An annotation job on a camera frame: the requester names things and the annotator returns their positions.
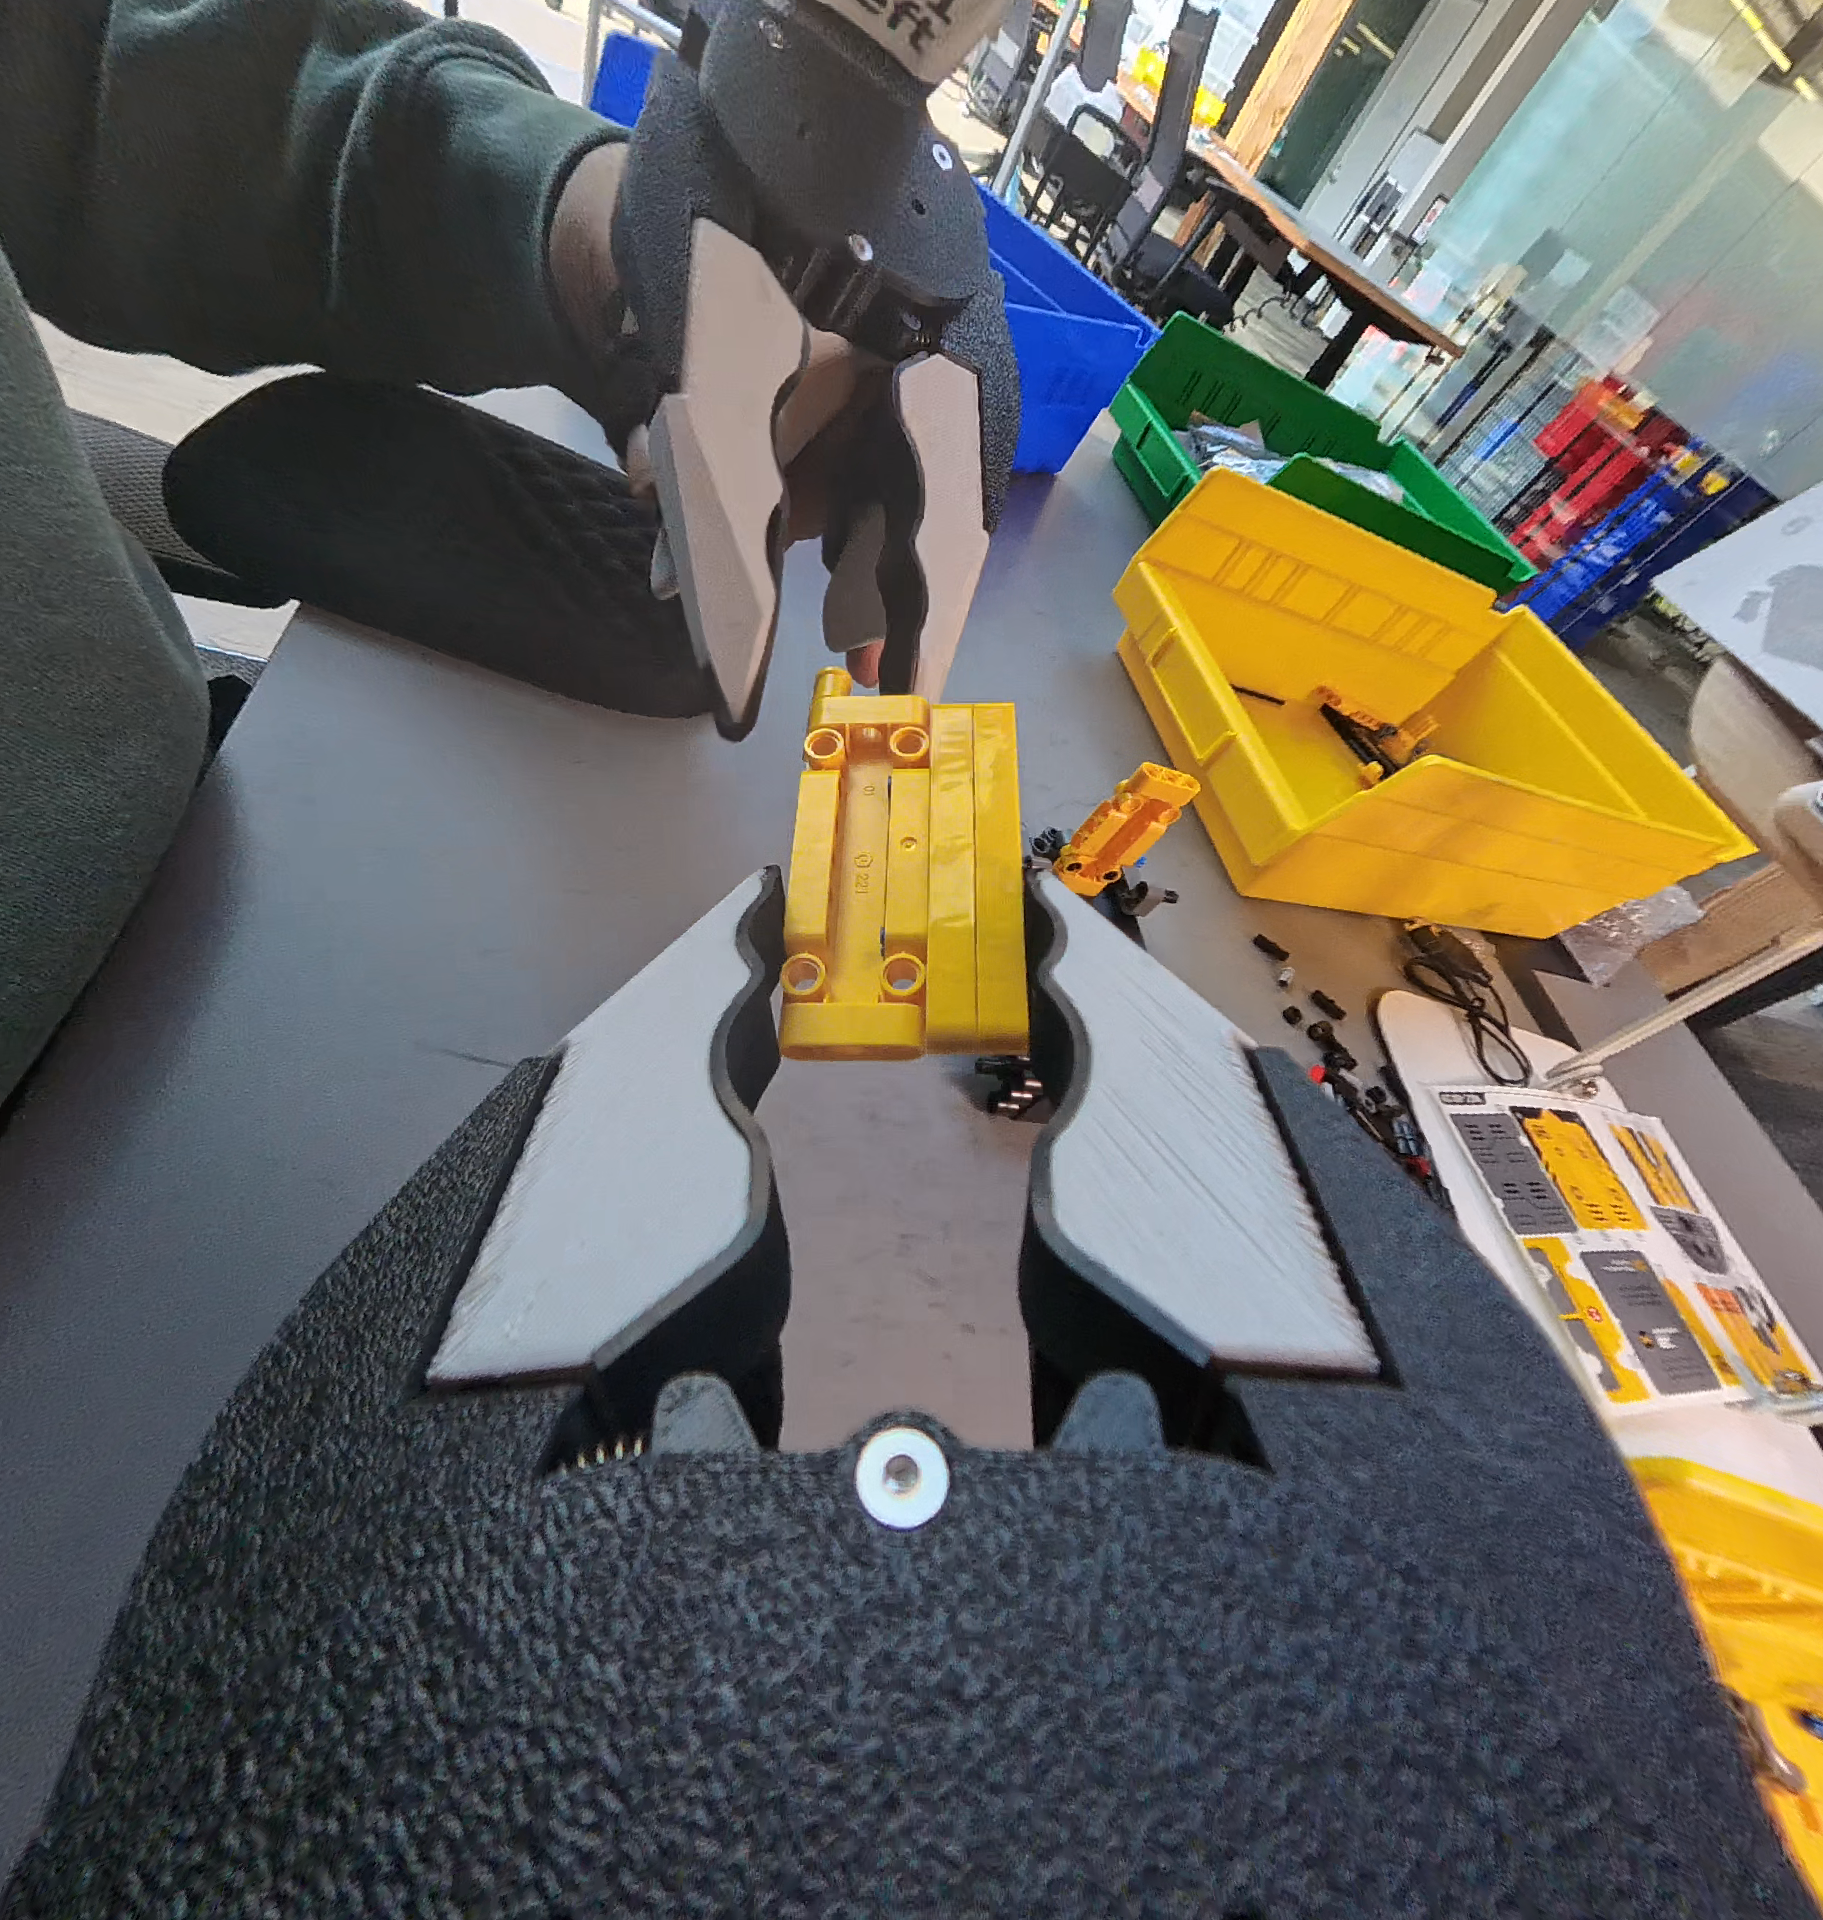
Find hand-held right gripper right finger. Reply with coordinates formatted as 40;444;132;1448
1021;866;1390;1456

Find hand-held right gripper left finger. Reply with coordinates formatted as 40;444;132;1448
423;866;792;1456

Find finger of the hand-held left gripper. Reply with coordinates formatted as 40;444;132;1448
893;353;998;702
645;216;813;741

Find black lego base block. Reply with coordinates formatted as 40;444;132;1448
979;823;1182;1122

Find yellow lego panel piece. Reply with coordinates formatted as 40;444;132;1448
779;694;938;1060

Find pile of small lego parts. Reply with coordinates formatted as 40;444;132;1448
1255;931;1451;1203

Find small black yellow lego assembly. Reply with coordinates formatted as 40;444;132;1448
1313;691;1441;781

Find person's left hand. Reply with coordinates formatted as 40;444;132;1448
545;139;658;505

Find blue storage bin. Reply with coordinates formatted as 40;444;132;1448
588;32;1162;475

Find green storage bin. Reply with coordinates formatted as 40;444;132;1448
1110;313;1540;596

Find person's black pants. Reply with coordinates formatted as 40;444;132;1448
163;372;733;722

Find black office chair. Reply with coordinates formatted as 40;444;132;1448
1096;0;1246;322

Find printed instruction sheet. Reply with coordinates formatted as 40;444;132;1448
1428;1077;1823;1408

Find long wooden table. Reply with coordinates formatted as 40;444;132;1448
1182;136;1469;394

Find yellow storage bin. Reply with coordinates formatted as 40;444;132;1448
1110;471;1758;940
1631;1456;1823;1920

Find clear plastic bag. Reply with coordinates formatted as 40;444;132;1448
1563;888;1706;985

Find grey fabric chair seat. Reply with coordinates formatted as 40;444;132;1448
67;404;299;700

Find stack of red blue crates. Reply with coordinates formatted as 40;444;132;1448
1504;377;1776;647

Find open instruction booklet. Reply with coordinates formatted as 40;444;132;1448
1654;450;1823;740

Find black usb cable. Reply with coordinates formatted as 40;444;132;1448
1400;920;1536;1081

